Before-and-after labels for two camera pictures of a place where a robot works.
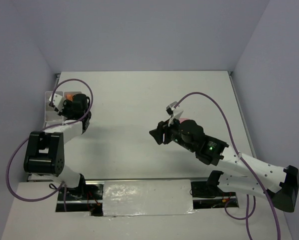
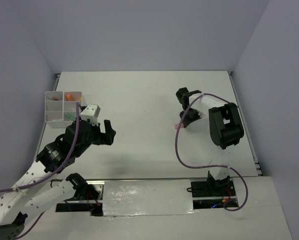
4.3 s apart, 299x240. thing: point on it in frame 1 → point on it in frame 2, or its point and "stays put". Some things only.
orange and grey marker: [69, 97] stays put
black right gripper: [163, 127] → [186, 122]
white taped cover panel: [147, 197] stays put
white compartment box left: [50, 114] stays put
